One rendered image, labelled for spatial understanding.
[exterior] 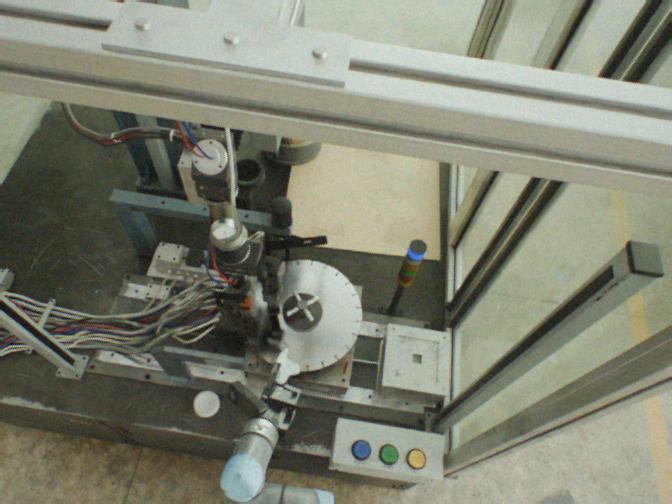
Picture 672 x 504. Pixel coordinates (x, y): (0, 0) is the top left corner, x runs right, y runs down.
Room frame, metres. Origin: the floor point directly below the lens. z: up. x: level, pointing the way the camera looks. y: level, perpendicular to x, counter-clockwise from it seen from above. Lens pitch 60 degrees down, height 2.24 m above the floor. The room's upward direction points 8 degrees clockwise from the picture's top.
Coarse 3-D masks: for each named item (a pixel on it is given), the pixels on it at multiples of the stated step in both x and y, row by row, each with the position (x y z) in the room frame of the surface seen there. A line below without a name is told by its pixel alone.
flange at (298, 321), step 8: (304, 296) 0.59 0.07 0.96; (312, 296) 0.59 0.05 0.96; (288, 304) 0.56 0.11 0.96; (296, 304) 0.55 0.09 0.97; (312, 304) 0.56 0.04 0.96; (320, 304) 0.57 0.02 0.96; (296, 312) 0.53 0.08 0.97; (312, 312) 0.54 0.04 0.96; (320, 312) 0.55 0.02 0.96; (288, 320) 0.51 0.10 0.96; (296, 320) 0.51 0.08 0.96; (304, 320) 0.51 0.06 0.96; (312, 320) 0.52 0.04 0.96; (320, 320) 0.52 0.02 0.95; (296, 328) 0.49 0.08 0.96; (304, 328) 0.49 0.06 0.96; (312, 328) 0.50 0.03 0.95
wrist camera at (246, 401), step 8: (232, 384) 0.29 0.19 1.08; (240, 384) 0.29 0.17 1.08; (232, 392) 0.27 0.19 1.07; (240, 392) 0.27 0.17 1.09; (248, 392) 0.27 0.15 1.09; (232, 400) 0.26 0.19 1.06; (240, 400) 0.26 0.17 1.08; (248, 400) 0.25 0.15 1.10; (256, 400) 0.26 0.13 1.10; (240, 408) 0.24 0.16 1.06; (248, 408) 0.24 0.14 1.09; (256, 408) 0.24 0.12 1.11; (264, 408) 0.24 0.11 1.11; (248, 416) 0.22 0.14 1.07
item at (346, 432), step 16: (336, 432) 0.25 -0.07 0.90; (352, 432) 0.26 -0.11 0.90; (368, 432) 0.26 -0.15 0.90; (384, 432) 0.27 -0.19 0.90; (400, 432) 0.27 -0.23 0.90; (416, 432) 0.28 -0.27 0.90; (336, 448) 0.21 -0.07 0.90; (400, 448) 0.23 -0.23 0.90; (416, 448) 0.24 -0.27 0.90; (432, 448) 0.24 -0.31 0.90; (336, 464) 0.18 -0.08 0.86; (352, 464) 0.18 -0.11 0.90; (368, 464) 0.18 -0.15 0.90; (384, 464) 0.19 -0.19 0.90; (400, 464) 0.19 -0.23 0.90; (432, 464) 0.21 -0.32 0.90; (400, 480) 0.18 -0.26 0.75; (416, 480) 0.17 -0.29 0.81; (432, 480) 0.17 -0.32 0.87
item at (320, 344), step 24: (288, 264) 0.68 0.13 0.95; (312, 264) 0.70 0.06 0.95; (288, 288) 0.61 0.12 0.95; (312, 288) 0.62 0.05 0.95; (336, 288) 0.63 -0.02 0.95; (264, 312) 0.53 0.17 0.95; (336, 312) 0.56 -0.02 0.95; (360, 312) 0.57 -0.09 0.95; (264, 336) 0.46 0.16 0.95; (288, 336) 0.47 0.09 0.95; (312, 336) 0.48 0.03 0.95; (336, 336) 0.49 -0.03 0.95; (312, 360) 0.41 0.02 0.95; (336, 360) 0.42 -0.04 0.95
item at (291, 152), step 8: (280, 144) 1.17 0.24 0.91; (288, 144) 1.17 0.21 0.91; (296, 144) 1.17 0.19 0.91; (304, 144) 1.18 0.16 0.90; (312, 144) 1.25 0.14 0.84; (320, 144) 1.31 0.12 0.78; (264, 152) 1.23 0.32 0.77; (272, 152) 1.21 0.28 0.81; (280, 152) 1.20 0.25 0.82; (288, 152) 1.20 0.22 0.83; (296, 152) 1.21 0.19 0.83; (304, 152) 1.22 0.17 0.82; (312, 152) 1.25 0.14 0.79; (272, 160) 1.21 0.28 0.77; (280, 160) 1.20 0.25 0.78; (288, 160) 1.20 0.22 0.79; (296, 160) 1.21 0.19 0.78; (304, 160) 1.22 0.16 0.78; (280, 168) 1.18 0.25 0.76
